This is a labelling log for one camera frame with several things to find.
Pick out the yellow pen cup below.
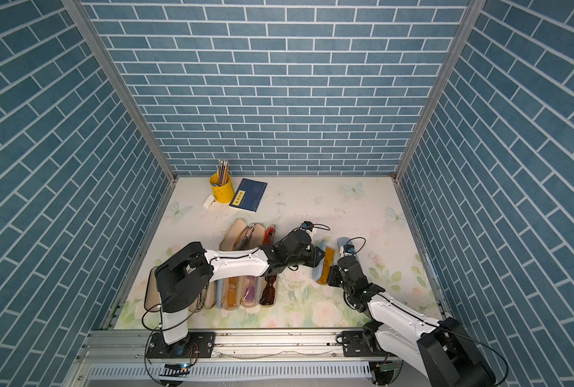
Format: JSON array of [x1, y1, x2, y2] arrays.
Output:
[[209, 173, 235, 204]]

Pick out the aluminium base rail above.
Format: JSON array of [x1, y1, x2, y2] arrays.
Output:
[[65, 328, 419, 386]]

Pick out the pencils in cup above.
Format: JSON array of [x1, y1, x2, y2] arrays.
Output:
[[216, 159, 229, 186]]

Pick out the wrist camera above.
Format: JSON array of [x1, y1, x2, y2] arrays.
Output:
[[343, 243, 356, 256], [300, 221, 315, 237]]

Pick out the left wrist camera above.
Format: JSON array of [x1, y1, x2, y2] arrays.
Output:
[[300, 221, 315, 237]]

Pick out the blue case white glasses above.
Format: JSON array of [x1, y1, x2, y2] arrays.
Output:
[[338, 237, 360, 261]]

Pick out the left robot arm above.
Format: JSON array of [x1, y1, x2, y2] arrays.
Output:
[[154, 228, 325, 344]]

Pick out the blue case yellow glasses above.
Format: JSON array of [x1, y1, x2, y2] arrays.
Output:
[[312, 238, 335, 285]]

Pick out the beige case striped glasses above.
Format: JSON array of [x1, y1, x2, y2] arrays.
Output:
[[219, 219, 253, 252]]

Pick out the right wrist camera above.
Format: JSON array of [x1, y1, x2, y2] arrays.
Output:
[[343, 243, 356, 256]]

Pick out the beige case purple glasses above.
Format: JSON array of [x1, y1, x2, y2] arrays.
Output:
[[240, 276, 260, 308]]

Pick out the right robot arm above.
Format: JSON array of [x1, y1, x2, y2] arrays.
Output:
[[327, 256, 497, 386]]

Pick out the dark blue book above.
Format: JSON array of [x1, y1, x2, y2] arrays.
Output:
[[230, 178, 268, 212]]

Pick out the white eraser sharpener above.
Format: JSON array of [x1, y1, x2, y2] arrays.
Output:
[[204, 195, 218, 210]]

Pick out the beige case black glasses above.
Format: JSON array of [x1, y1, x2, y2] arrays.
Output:
[[143, 266, 161, 313]]

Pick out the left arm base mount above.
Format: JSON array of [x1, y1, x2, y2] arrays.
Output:
[[145, 332, 216, 361]]

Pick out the plaid case red glasses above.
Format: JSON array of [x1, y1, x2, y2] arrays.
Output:
[[246, 223, 276, 249]]

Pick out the beige open glasses case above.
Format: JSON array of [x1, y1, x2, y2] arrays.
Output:
[[189, 282, 217, 313]]

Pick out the blue case orange glasses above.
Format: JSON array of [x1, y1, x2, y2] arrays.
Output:
[[217, 277, 241, 311]]

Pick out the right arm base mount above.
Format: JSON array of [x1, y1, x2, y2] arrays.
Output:
[[335, 331, 388, 358]]

